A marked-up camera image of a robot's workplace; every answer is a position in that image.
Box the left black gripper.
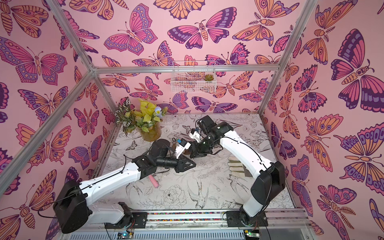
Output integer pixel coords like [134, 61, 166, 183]
[156, 154, 197, 174]

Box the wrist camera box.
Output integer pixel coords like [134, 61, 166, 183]
[189, 129, 203, 143]
[175, 139, 191, 159]

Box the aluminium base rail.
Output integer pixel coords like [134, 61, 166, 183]
[57, 209, 317, 240]

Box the wooden watch stand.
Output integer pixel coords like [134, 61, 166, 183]
[174, 142, 191, 156]

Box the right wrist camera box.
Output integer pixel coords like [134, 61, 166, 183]
[189, 129, 203, 143]

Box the purple pink toy shovel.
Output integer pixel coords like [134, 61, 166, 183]
[149, 175, 160, 189]

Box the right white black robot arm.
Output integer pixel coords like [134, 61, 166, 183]
[190, 116, 286, 226]

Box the amber vase with plants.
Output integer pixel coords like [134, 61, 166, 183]
[115, 98, 168, 142]

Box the white wire wall basket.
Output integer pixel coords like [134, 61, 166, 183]
[170, 60, 217, 94]

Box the small succulent plant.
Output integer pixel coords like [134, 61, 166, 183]
[204, 74, 215, 82]

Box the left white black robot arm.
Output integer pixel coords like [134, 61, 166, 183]
[53, 139, 196, 234]

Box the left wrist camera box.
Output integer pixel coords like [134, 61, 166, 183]
[175, 139, 191, 159]

